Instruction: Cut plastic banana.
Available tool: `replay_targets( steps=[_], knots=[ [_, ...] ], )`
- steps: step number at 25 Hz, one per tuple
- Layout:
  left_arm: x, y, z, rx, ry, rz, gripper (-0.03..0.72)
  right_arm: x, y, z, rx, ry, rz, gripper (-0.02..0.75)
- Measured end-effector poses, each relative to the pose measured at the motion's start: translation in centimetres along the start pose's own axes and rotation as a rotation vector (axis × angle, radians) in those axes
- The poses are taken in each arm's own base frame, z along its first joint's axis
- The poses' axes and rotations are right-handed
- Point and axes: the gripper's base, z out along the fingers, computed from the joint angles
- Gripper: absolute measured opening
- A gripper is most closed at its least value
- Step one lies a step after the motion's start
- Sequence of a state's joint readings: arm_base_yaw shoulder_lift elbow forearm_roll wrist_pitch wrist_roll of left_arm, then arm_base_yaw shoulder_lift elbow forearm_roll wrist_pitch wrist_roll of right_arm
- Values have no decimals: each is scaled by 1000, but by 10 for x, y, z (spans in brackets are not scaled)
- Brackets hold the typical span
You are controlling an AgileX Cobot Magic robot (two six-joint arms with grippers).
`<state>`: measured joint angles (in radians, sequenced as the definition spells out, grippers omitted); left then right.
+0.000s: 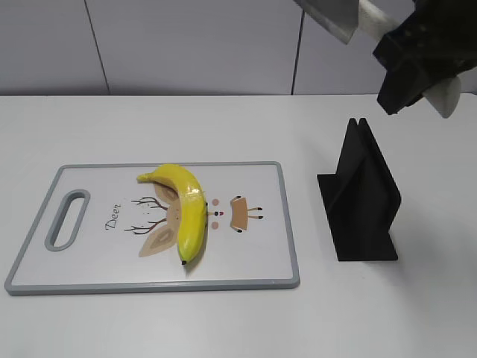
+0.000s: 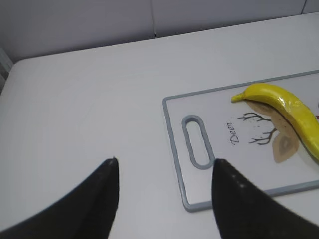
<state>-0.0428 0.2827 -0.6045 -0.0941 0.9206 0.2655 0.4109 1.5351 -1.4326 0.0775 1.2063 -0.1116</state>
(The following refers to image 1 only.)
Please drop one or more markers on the white-handled kitchen knife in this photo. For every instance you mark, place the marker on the white-handled kitchen knife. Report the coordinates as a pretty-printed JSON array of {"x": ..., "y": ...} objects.
[{"x": 342, "y": 18}]

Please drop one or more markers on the yellow plastic banana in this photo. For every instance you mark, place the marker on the yellow plastic banana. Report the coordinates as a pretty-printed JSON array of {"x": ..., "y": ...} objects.
[{"x": 179, "y": 194}]

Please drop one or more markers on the white grey-rimmed cutting board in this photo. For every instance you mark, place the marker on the white grey-rimmed cutting board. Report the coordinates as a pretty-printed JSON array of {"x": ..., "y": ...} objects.
[{"x": 100, "y": 231}]

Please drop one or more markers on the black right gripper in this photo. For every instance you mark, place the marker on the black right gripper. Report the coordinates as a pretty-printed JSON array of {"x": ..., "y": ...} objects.
[{"x": 437, "y": 41}]

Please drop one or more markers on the black knife stand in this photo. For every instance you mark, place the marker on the black knife stand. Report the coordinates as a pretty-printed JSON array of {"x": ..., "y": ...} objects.
[{"x": 361, "y": 198}]

